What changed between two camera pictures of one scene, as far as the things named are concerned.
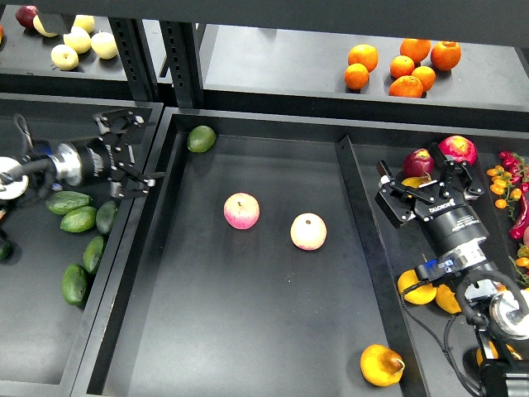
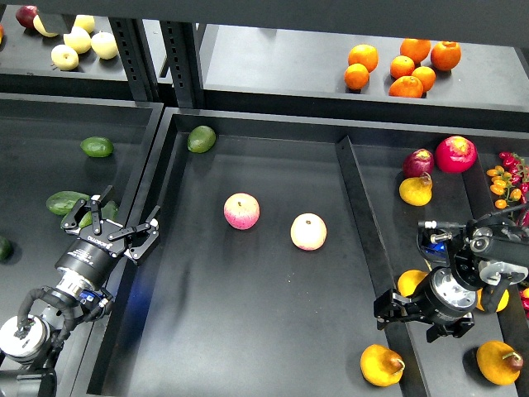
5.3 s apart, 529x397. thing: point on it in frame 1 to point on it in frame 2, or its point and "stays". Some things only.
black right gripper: (452, 225) to (440, 299)
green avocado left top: (61, 203) stays
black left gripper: (106, 157) to (90, 258)
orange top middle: (418, 49) stays
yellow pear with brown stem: (380, 365) stays
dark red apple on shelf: (25, 16) stays
